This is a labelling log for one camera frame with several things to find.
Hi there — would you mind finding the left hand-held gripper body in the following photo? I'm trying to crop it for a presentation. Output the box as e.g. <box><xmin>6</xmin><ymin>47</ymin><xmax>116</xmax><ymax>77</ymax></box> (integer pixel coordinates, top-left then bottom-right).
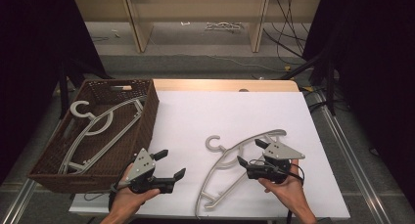
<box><xmin>125</xmin><ymin>147</ymin><xmax>176</xmax><ymax>195</ymax></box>

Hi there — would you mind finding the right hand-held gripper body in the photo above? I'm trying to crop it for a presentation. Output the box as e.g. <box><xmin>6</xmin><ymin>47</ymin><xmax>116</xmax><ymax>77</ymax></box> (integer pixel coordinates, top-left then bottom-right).
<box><xmin>246</xmin><ymin>141</ymin><xmax>306</xmax><ymax>185</ymax></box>

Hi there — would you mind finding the grey plastic clothes hanger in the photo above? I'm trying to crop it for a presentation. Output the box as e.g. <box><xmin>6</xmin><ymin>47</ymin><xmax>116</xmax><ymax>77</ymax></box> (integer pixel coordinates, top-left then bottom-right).
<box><xmin>58</xmin><ymin>95</ymin><xmax>148</xmax><ymax>176</ymax></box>
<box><xmin>58</xmin><ymin>98</ymin><xmax>146</xmax><ymax>177</ymax></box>
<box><xmin>194</xmin><ymin>128</ymin><xmax>288</xmax><ymax>219</ymax></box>

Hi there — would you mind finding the brown wicker basket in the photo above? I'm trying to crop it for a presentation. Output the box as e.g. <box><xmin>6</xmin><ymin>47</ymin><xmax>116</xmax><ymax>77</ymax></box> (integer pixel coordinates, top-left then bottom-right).
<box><xmin>27</xmin><ymin>78</ymin><xmax>161</xmax><ymax>195</ymax></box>

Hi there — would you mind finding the person's left hand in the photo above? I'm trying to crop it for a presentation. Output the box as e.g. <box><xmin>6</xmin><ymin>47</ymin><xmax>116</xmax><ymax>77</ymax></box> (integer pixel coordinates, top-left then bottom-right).
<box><xmin>109</xmin><ymin>162</ymin><xmax>161</xmax><ymax>218</ymax></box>

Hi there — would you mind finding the person's right hand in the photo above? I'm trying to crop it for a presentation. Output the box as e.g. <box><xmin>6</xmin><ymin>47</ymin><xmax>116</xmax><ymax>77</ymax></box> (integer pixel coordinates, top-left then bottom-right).
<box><xmin>257</xmin><ymin>158</ymin><xmax>306</xmax><ymax>215</ymax></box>

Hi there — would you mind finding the white table cover sheet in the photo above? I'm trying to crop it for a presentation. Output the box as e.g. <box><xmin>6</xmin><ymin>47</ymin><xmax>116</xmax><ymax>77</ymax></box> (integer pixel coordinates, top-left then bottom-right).
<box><xmin>69</xmin><ymin>90</ymin><xmax>351</xmax><ymax>220</ymax></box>

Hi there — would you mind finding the pile of hangers on floor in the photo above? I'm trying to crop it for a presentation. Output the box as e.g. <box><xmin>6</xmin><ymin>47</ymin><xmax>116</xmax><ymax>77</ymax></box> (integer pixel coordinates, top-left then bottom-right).
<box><xmin>204</xmin><ymin>21</ymin><xmax>246</xmax><ymax>33</ymax></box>

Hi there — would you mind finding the black curtain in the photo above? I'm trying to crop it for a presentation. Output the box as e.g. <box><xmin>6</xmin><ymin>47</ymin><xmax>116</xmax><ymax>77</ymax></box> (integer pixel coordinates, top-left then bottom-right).
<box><xmin>301</xmin><ymin>0</ymin><xmax>415</xmax><ymax>193</ymax></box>
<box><xmin>0</xmin><ymin>0</ymin><xmax>114</xmax><ymax>186</ymax></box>

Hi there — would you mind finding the wooden shelf unit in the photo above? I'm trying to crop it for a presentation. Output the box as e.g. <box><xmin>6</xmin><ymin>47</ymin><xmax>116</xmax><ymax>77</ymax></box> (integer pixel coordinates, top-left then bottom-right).
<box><xmin>73</xmin><ymin>0</ymin><xmax>323</xmax><ymax>54</ymax></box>

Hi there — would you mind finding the aluminium floor rail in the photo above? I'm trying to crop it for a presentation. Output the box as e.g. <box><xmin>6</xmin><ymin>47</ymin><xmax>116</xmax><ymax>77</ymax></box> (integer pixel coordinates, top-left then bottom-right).
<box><xmin>0</xmin><ymin>178</ymin><xmax>37</xmax><ymax>224</ymax></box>
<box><xmin>316</xmin><ymin>89</ymin><xmax>394</xmax><ymax>224</ymax></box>

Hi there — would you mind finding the white floor cable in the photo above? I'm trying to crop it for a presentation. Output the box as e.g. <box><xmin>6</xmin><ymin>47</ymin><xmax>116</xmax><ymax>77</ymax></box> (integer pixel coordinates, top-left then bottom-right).
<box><xmin>172</xmin><ymin>52</ymin><xmax>287</xmax><ymax>73</ymax></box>

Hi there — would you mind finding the black cables bundle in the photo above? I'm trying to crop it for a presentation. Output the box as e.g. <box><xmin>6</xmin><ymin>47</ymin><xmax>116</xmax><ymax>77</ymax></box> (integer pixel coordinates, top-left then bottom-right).
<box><xmin>262</xmin><ymin>0</ymin><xmax>310</xmax><ymax>60</ymax></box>

